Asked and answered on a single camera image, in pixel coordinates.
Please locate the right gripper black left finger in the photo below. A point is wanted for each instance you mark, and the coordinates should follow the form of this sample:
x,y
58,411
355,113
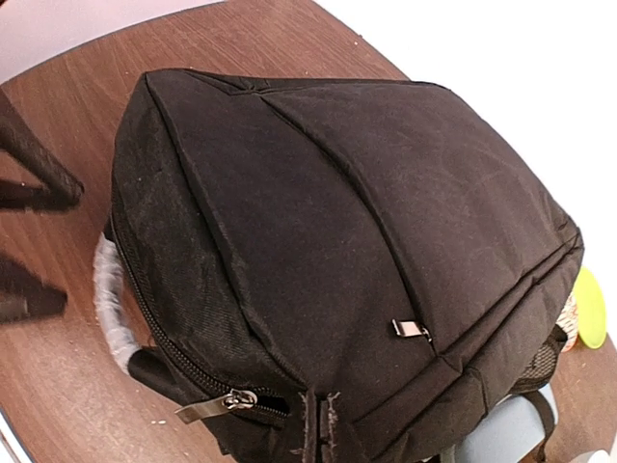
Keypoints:
x,y
308,440

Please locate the green plate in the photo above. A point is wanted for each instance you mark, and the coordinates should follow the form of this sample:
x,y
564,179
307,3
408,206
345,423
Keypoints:
x,y
591,309

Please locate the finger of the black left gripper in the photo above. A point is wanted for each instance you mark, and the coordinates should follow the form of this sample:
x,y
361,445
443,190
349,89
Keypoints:
x,y
60,190
23,299

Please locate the black student backpack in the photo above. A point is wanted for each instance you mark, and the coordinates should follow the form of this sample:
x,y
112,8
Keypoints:
x,y
371,237

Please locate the red patterned bowl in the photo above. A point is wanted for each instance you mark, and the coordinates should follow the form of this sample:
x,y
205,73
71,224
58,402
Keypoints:
x,y
568,322

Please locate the grey plastic bag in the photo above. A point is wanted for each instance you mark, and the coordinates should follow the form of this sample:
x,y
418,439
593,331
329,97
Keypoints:
x,y
516,426

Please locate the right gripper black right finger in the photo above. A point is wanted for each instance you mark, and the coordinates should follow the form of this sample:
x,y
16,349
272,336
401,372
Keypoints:
x,y
335,443

